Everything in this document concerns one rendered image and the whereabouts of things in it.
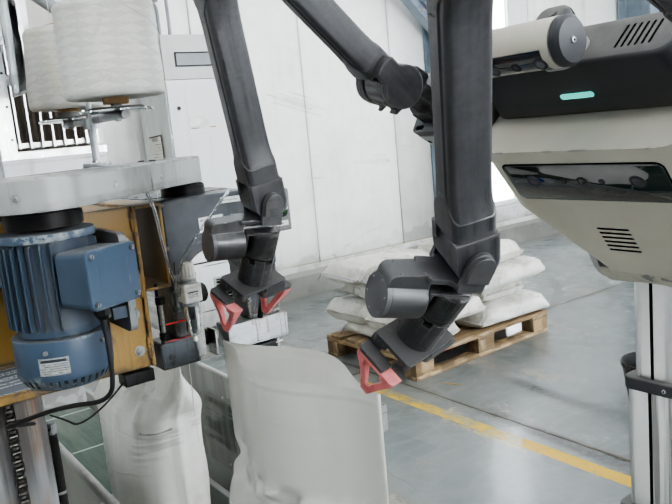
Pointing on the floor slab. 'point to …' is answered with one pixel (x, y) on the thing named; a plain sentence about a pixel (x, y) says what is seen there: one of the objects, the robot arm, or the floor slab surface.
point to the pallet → (343, 343)
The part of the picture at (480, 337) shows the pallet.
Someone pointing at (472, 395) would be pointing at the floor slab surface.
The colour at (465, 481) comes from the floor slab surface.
